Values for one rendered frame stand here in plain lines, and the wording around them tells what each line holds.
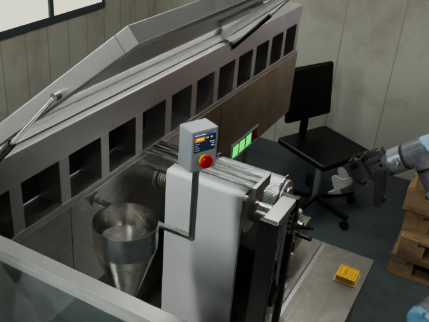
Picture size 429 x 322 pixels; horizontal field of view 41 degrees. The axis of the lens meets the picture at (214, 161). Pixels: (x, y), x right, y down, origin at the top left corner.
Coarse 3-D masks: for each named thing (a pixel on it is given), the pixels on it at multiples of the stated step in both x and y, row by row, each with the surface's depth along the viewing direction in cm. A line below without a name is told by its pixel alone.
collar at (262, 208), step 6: (252, 204) 160; (258, 204) 161; (264, 204) 160; (270, 204) 160; (252, 210) 160; (258, 210) 159; (264, 210) 159; (252, 216) 161; (258, 216) 159; (264, 216) 158; (258, 222) 161
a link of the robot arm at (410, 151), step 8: (424, 136) 155; (408, 144) 156; (416, 144) 154; (424, 144) 152; (400, 152) 157; (408, 152) 155; (416, 152) 154; (424, 152) 153; (408, 160) 156; (416, 160) 155; (424, 160) 153; (408, 168) 158; (416, 168) 156; (424, 168) 153
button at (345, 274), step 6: (342, 264) 210; (342, 270) 207; (348, 270) 207; (354, 270) 207; (336, 276) 205; (342, 276) 204; (348, 276) 204; (354, 276) 205; (348, 282) 204; (354, 282) 203
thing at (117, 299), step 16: (0, 240) 101; (16, 256) 98; (32, 256) 98; (48, 272) 95; (64, 272) 95; (80, 272) 95; (80, 288) 92; (96, 288) 92; (112, 288) 92; (112, 304) 90; (128, 304) 89; (144, 304) 90; (144, 320) 87; (160, 320) 87; (176, 320) 87
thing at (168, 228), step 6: (96, 192) 148; (96, 198) 148; (96, 204) 148; (102, 204) 147; (108, 204) 146; (162, 222) 140; (162, 228) 140; (168, 228) 139; (174, 228) 139; (180, 234) 138; (186, 234) 137; (192, 240) 137
